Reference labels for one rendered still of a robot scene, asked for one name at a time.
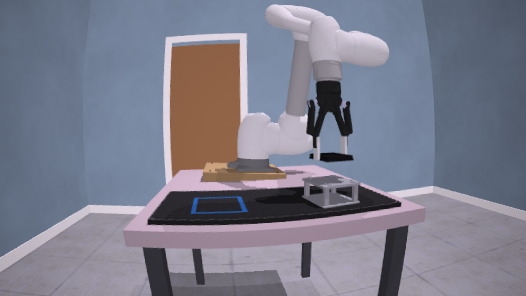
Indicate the blue tape outline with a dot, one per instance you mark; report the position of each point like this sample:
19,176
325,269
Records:
193,211

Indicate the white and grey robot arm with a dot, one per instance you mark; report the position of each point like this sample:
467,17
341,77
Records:
258,137

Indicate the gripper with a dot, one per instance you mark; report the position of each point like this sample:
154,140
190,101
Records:
329,99

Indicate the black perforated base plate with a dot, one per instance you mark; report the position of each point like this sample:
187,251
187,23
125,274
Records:
263,206

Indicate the black well plate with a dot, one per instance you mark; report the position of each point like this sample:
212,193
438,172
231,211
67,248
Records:
333,157

